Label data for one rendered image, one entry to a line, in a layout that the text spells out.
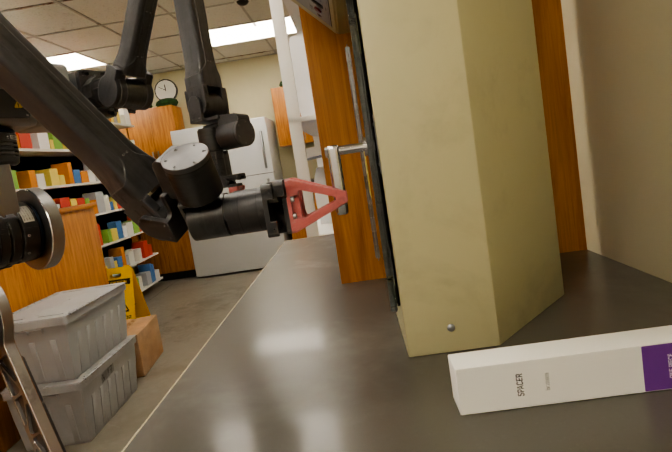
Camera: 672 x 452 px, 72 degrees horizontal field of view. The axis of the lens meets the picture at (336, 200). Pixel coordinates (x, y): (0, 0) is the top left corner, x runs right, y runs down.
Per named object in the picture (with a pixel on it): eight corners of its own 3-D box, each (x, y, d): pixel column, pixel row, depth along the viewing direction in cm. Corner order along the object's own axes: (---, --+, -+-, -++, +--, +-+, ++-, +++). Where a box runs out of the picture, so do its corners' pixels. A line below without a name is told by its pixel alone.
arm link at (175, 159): (182, 195, 68) (144, 236, 62) (150, 129, 61) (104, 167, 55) (250, 206, 64) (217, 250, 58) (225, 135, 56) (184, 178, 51)
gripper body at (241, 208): (287, 179, 65) (236, 187, 65) (274, 182, 55) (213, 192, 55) (294, 224, 65) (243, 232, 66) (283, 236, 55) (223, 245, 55)
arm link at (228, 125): (217, 101, 104) (186, 97, 97) (255, 90, 98) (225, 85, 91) (224, 154, 105) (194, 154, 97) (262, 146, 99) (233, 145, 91)
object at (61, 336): (138, 333, 279) (127, 280, 276) (79, 381, 219) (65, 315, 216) (71, 342, 281) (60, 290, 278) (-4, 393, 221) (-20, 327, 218)
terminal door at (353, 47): (382, 260, 86) (351, 43, 83) (398, 316, 56) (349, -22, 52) (378, 260, 86) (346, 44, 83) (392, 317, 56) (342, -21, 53)
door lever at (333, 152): (376, 210, 58) (375, 208, 61) (365, 135, 57) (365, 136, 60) (334, 217, 58) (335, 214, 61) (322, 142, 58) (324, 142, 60)
